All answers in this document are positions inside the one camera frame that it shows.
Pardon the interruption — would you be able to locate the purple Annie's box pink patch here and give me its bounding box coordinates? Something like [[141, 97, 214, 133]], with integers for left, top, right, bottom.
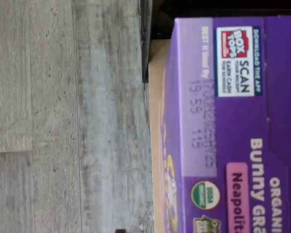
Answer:
[[159, 16, 291, 233]]

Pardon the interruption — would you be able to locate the brown bottom shelf board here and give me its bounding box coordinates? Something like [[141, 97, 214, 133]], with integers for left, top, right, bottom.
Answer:
[[147, 39, 185, 233]]

